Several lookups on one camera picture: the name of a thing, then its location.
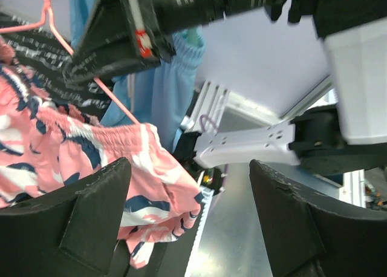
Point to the pink patterned shorts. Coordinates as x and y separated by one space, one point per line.
47 145

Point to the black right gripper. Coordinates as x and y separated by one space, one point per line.
126 36

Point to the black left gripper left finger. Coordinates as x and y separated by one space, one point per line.
71 231

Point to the teal plastic hanger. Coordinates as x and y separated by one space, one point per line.
193 37

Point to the light blue shorts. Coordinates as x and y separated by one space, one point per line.
159 96

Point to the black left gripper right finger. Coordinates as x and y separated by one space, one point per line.
307 233

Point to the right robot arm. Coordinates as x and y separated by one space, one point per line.
343 132

